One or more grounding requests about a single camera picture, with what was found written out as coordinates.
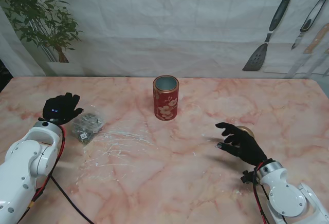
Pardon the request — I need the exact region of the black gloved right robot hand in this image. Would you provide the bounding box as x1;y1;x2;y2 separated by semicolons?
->
215;122;268;167

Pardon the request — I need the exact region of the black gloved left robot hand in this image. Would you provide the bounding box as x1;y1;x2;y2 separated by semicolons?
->
38;92;85;126

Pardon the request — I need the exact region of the clear plastic bag of tea bags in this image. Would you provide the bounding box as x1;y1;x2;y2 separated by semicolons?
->
71;104;106;146

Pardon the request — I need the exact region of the red floral tea canister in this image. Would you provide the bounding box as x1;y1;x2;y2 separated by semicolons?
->
153;74;179;122

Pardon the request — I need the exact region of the gold round canister lid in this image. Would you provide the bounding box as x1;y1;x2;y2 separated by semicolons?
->
235;125;255;139

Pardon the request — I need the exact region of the white printed backdrop cloth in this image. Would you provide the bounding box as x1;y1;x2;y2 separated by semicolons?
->
0;0;329;78

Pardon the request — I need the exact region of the red and black left arm cable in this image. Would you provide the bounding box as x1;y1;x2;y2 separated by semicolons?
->
24;125;95;224

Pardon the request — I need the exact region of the red and black arm cable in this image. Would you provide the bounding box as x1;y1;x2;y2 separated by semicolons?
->
251;166;288;224
24;125;95;224

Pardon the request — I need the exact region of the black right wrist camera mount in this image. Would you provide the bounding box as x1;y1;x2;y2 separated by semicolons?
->
241;170;258;185

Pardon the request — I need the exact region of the red and black right arm cable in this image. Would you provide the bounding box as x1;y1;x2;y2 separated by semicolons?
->
251;166;288;224

